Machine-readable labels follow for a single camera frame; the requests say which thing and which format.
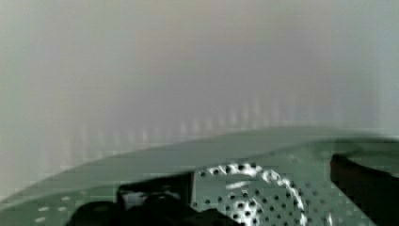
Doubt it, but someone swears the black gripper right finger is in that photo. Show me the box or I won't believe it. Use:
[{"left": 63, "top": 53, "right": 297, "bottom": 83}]
[{"left": 329, "top": 154, "right": 399, "bottom": 226}]

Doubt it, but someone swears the green plastic strainer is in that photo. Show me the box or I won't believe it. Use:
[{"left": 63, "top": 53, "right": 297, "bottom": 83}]
[{"left": 1, "top": 127, "right": 398, "bottom": 226}]

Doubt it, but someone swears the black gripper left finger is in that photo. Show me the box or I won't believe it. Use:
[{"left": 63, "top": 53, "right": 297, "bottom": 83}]
[{"left": 65, "top": 172, "right": 242, "bottom": 226}]

